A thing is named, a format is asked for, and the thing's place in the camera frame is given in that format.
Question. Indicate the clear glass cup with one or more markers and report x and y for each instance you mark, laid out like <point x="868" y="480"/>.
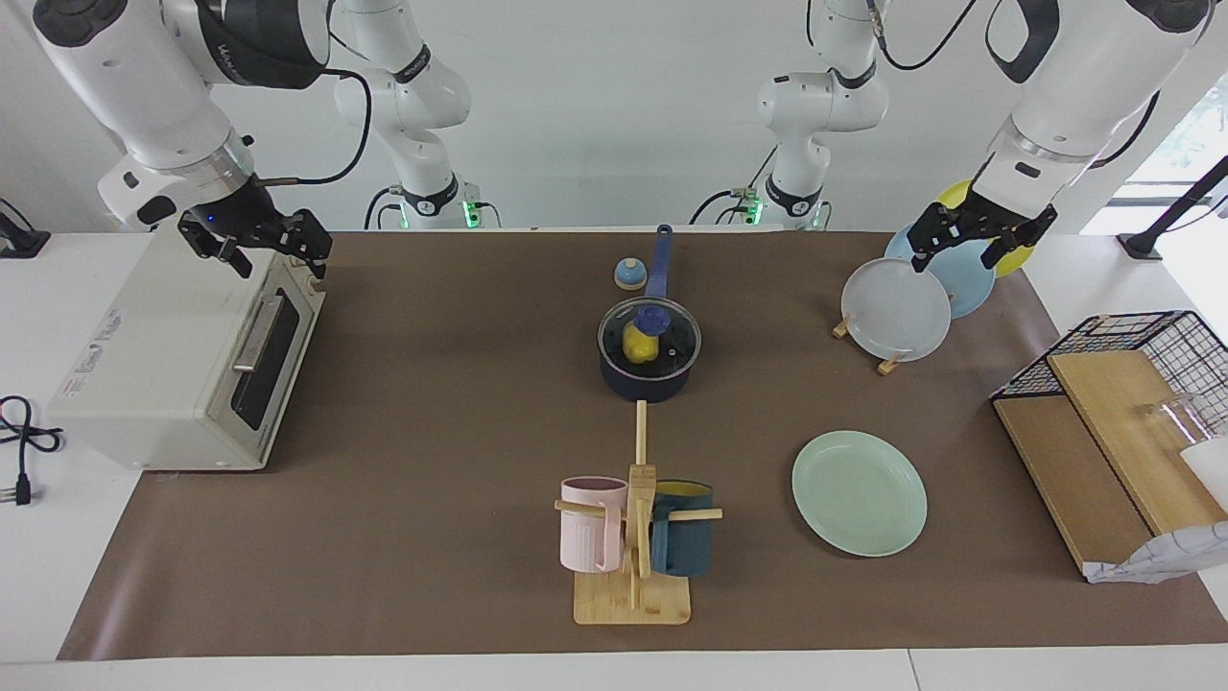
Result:
<point x="1211" y="470"/>

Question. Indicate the white cloth liner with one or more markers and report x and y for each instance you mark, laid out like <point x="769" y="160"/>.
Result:
<point x="1166" y="559"/>

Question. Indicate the pink ribbed mug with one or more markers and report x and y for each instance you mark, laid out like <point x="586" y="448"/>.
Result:
<point x="587" y="528"/>

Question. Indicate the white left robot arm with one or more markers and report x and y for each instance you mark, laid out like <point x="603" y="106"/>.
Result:
<point x="1084" y="96"/>

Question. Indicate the beige toaster oven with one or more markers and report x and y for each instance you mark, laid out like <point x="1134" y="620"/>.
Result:
<point x="163" y="365"/>

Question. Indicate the black camera stand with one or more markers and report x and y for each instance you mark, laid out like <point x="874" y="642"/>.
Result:
<point x="1175" y="206"/>

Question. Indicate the grey plate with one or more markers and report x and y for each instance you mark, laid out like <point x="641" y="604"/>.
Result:
<point x="897" y="312"/>

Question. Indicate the light blue plate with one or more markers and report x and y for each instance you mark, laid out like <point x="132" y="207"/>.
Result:
<point x="969" y="283"/>

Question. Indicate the yellow potato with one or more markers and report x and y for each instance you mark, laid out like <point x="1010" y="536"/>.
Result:
<point x="638" y="345"/>

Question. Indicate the wooden mug tree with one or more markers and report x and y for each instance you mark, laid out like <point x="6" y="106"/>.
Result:
<point x="633" y="600"/>

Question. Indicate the brown table mat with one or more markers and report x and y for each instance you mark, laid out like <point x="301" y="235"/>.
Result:
<point x="432" y="432"/>

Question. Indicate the yellow plate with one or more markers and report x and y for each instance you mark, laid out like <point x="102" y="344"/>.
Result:
<point x="953" y="195"/>

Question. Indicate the wooden plate rack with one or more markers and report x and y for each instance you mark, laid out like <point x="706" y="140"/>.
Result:
<point x="889" y="366"/>

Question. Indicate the mint green plate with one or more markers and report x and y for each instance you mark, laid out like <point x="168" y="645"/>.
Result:
<point x="859" y="494"/>

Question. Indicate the dark blue saucepan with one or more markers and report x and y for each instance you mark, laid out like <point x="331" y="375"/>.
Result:
<point x="648" y="389"/>

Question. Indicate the brown wooden board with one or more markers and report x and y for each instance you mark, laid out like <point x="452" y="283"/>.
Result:
<point x="1065" y="480"/>

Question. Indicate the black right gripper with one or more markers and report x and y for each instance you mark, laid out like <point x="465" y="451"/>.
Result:
<point x="254" y="216"/>

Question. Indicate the light wooden board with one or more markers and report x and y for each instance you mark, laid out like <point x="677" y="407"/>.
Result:
<point x="1113" y="422"/>

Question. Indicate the glass lid with blue knob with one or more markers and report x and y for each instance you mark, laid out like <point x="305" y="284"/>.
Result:
<point x="681" y="341"/>

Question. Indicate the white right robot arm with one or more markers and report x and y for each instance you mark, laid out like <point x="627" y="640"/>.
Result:
<point x="144" y="96"/>

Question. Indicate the dark teal mug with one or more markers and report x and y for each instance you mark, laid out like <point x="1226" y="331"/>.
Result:
<point x="683" y="547"/>

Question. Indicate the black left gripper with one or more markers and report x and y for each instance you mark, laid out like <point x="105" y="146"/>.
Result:
<point x="979" y="219"/>

